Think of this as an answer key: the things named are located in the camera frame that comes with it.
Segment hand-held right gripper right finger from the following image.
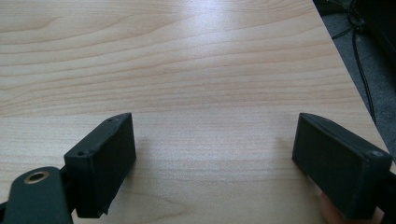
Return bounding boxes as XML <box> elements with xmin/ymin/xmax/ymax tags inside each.
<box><xmin>291</xmin><ymin>112</ymin><xmax>394</xmax><ymax>220</ymax></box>

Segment dark equipment box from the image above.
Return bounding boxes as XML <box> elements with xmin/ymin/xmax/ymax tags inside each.
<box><xmin>358</xmin><ymin>0</ymin><xmax>396</xmax><ymax>68</ymax></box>

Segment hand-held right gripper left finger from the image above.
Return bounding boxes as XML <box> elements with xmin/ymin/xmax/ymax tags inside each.
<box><xmin>64</xmin><ymin>112</ymin><xmax>137</xmax><ymax>219</ymax></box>

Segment black cable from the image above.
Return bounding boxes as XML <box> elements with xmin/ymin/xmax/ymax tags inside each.
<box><xmin>331</xmin><ymin>0</ymin><xmax>377</xmax><ymax>126</ymax></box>

